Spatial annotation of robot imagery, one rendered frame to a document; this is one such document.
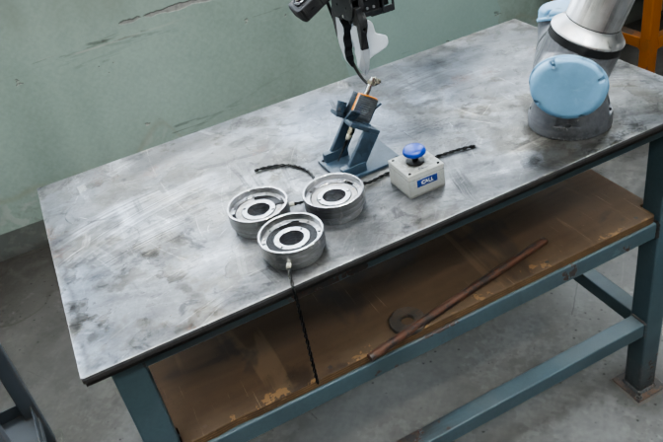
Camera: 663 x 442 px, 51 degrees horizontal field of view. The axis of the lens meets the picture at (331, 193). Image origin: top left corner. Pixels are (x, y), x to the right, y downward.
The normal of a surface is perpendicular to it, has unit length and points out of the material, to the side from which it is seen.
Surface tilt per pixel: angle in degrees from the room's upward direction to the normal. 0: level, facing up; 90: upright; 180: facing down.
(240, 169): 0
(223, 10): 90
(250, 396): 0
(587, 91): 97
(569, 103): 97
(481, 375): 0
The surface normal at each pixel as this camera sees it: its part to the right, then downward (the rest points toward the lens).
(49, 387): -0.16, -0.82
